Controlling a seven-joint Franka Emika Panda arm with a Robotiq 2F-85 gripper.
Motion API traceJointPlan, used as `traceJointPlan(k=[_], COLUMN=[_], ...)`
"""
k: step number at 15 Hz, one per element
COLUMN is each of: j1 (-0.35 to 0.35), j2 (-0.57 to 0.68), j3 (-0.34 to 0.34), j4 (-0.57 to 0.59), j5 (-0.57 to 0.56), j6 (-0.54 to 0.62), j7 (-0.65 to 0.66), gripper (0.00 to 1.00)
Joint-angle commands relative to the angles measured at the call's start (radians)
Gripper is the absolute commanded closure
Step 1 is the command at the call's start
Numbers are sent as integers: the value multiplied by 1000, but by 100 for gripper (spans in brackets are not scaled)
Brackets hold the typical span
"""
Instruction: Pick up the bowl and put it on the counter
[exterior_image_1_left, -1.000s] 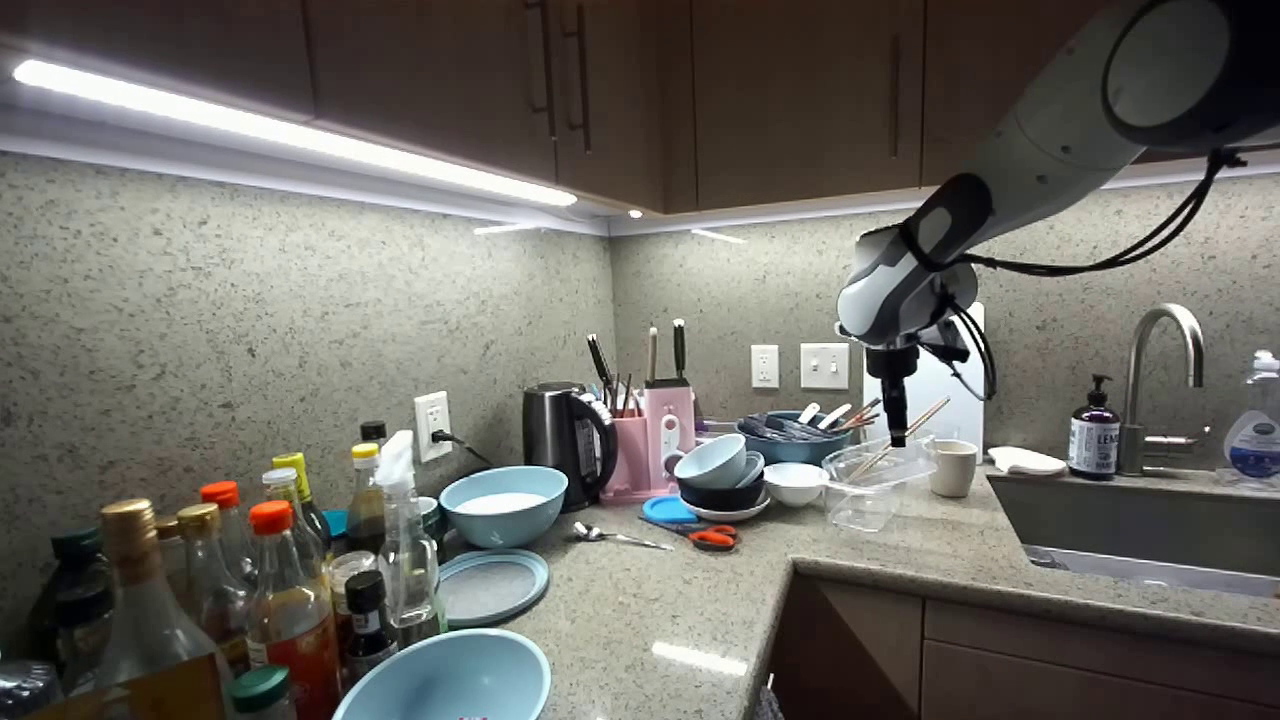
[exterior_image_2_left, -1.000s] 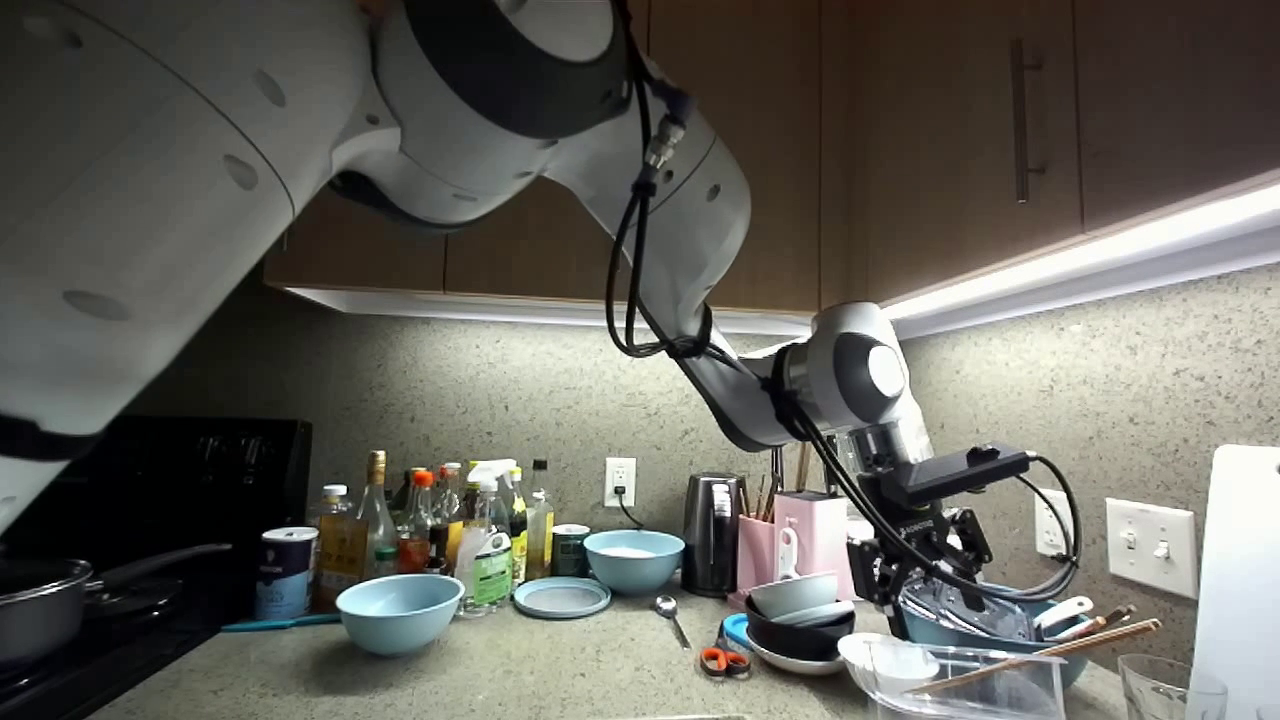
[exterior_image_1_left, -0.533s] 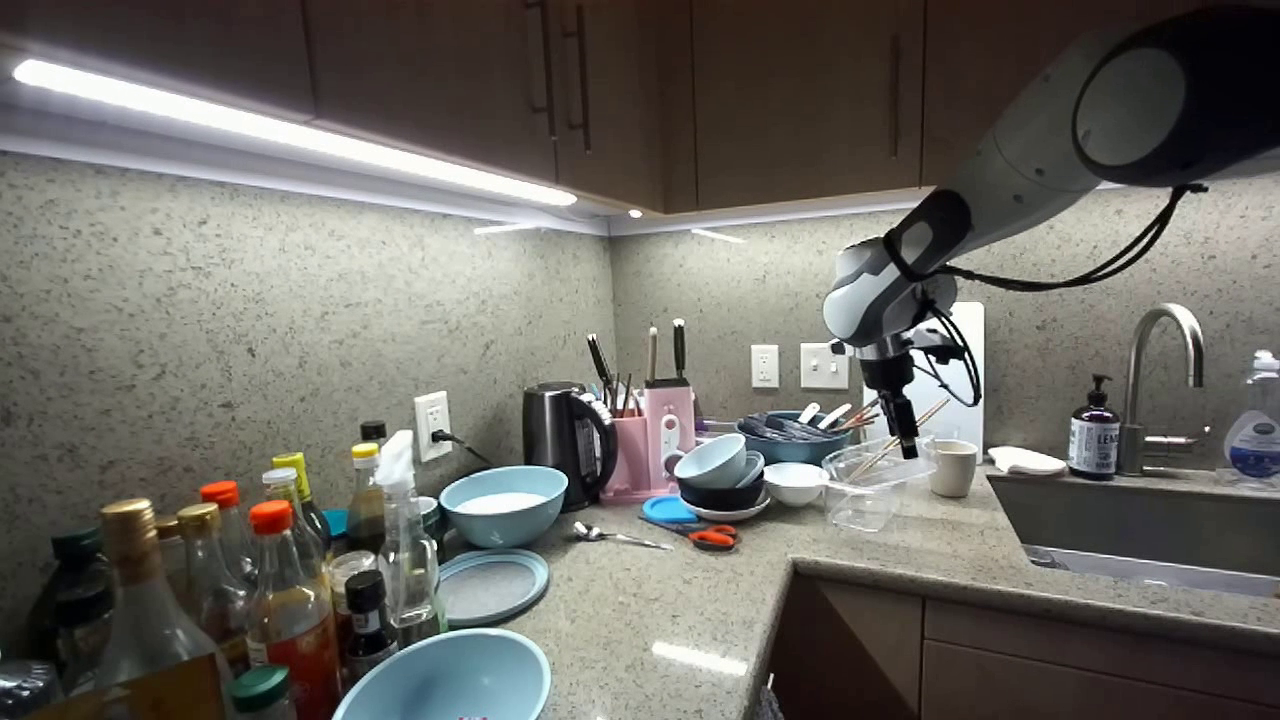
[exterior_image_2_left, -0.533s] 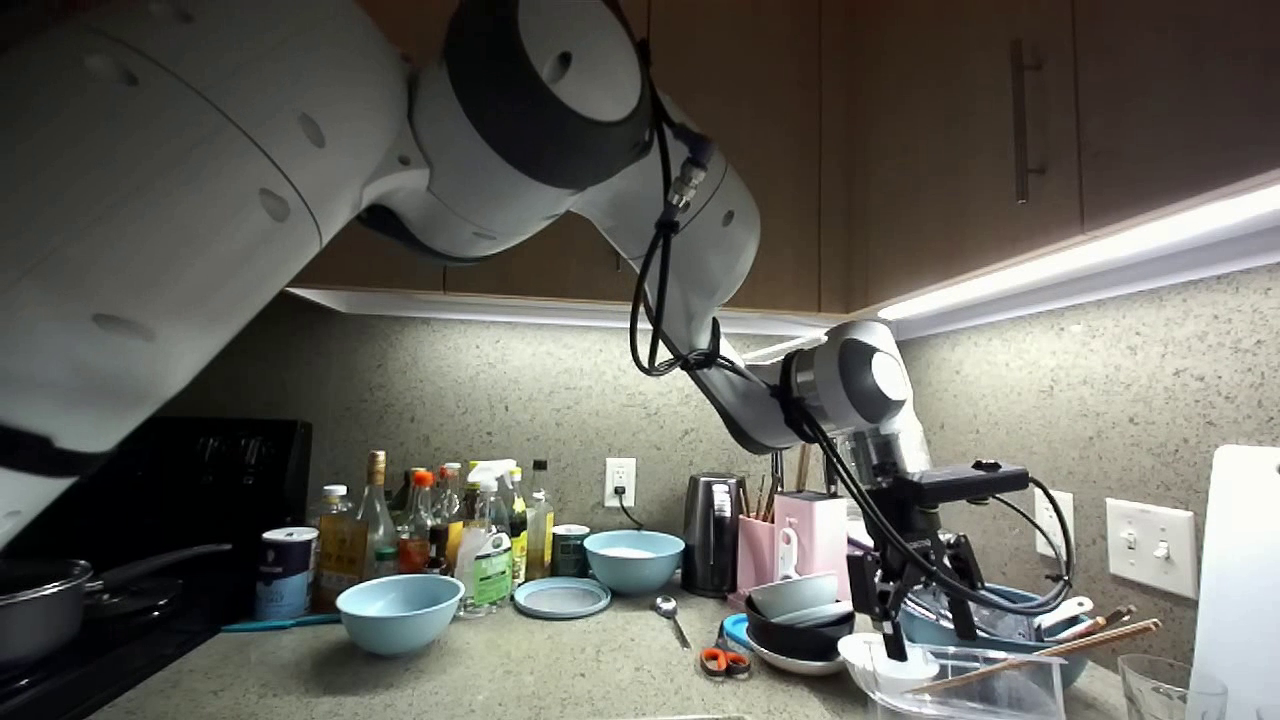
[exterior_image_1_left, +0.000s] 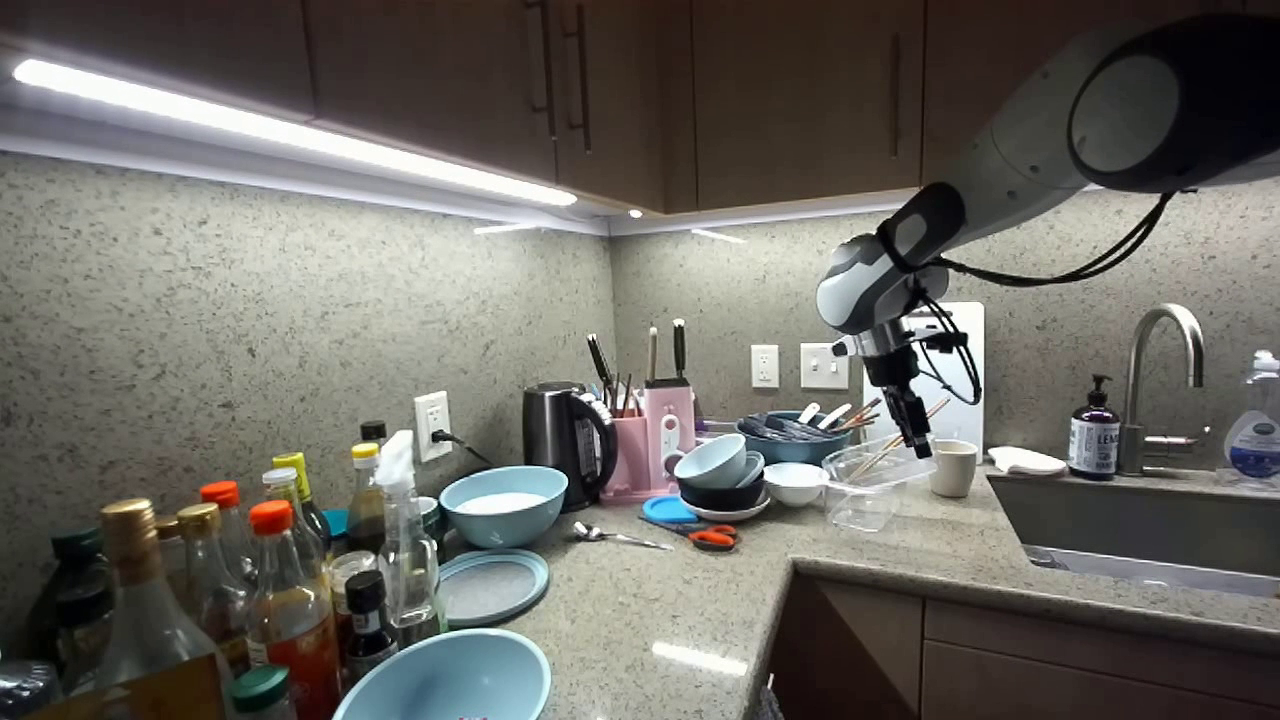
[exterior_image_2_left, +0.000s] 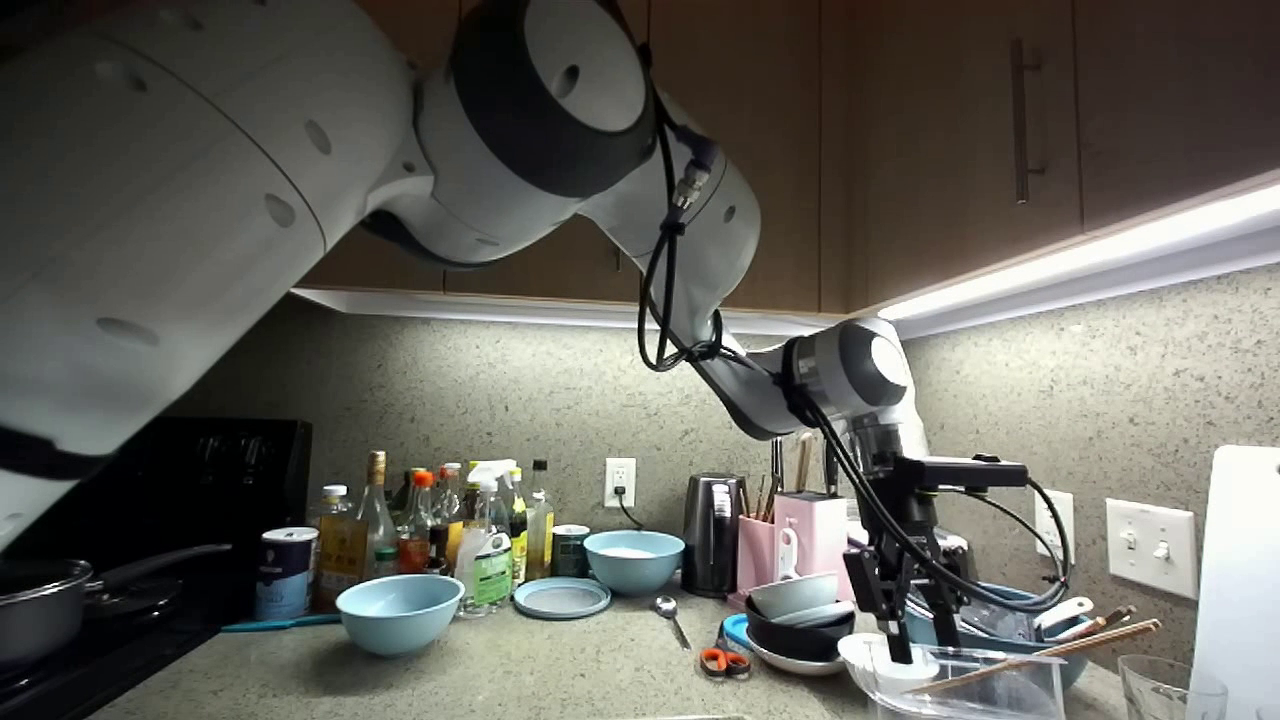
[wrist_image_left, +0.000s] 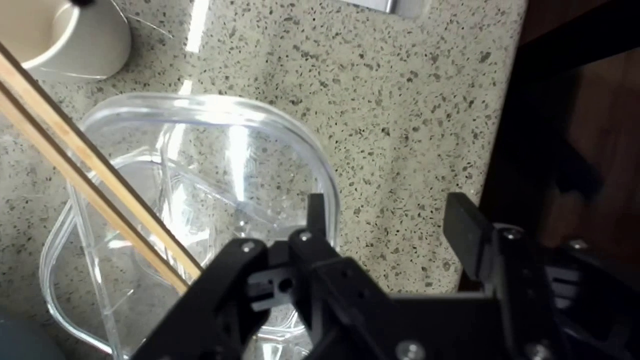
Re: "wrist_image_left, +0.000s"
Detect white cup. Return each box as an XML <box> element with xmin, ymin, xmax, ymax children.
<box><xmin>0</xmin><ymin>0</ymin><xmax>134</xmax><ymax>83</ymax></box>

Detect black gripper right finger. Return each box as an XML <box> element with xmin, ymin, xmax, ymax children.
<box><xmin>441</xmin><ymin>193</ymin><xmax>640</xmax><ymax>360</ymax></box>

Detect wooden chopstick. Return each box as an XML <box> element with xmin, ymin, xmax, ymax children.
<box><xmin>0</xmin><ymin>86</ymin><xmax>191</xmax><ymax>297</ymax></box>
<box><xmin>0</xmin><ymin>42</ymin><xmax>205</xmax><ymax>279</ymax></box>

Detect brown lower cabinets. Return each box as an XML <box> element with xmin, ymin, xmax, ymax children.
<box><xmin>477</xmin><ymin>0</ymin><xmax>640</xmax><ymax>268</ymax></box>

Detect clear plastic container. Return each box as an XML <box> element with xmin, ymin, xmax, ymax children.
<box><xmin>38</xmin><ymin>93</ymin><xmax>342</xmax><ymax>360</ymax></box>

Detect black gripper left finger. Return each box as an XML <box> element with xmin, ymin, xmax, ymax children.
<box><xmin>131</xmin><ymin>193</ymin><xmax>391</xmax><ymax>360</ymax></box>

